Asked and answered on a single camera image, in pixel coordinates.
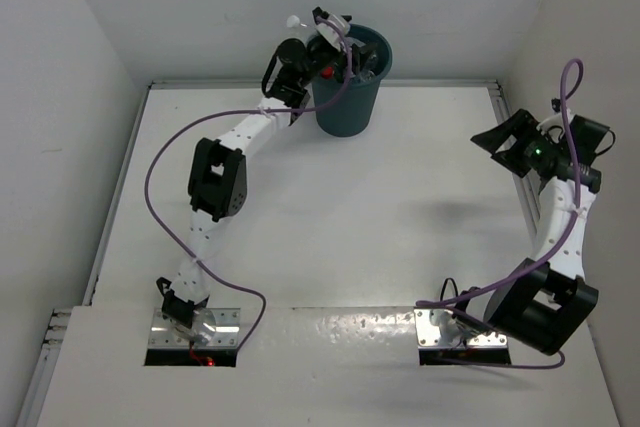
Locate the crushed clear bottle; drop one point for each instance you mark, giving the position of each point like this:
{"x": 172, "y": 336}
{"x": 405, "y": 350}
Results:
{"x": 369, "y": 59}

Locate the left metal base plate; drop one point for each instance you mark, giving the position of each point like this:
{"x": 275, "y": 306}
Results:
{"x": 212, "y": 329}

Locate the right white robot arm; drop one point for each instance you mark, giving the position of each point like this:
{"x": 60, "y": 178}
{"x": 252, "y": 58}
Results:
{"x": 547, "y": 297}

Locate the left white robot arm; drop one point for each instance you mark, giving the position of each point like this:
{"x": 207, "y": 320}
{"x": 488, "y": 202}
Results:
{"x": 217, "y": 184}

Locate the tall water bottle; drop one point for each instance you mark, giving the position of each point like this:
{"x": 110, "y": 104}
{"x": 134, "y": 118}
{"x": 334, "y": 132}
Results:
{"x": 297, "y": 28}

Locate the dark teal plastic bin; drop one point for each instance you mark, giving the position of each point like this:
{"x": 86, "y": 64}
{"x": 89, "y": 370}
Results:
{"x": 351, "y": 113}

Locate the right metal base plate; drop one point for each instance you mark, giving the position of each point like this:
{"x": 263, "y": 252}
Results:
{"x": 439, "y": 329}

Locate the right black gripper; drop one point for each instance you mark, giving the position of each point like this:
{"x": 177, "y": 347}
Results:
{"x": 493, "y": 139}

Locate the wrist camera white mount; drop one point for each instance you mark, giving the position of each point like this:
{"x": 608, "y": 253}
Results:
{"x": 550, "y": 123}
{"x": 333, "y": 29}

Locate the metal base plate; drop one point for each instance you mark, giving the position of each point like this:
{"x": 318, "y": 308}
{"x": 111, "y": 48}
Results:
{"x": 439, "y": 329}
{"x": 212, "y": 329}

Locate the red cap bottle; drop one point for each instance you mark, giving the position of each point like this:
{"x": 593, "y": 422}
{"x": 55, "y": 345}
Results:
{"x": 327, "y": 73}

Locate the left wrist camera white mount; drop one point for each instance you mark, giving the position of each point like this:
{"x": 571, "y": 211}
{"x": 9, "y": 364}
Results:
{"x": 333, "y": 29}

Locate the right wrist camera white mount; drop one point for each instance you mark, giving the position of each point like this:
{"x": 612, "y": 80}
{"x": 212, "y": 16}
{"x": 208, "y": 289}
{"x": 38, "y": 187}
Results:
{"x": 550, "y": 123}

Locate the left aluminium rail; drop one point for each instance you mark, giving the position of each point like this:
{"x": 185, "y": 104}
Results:
{"x": 78, "y": 280}

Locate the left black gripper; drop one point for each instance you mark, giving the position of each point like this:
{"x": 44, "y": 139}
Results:
{"x": 357, "y": 58}

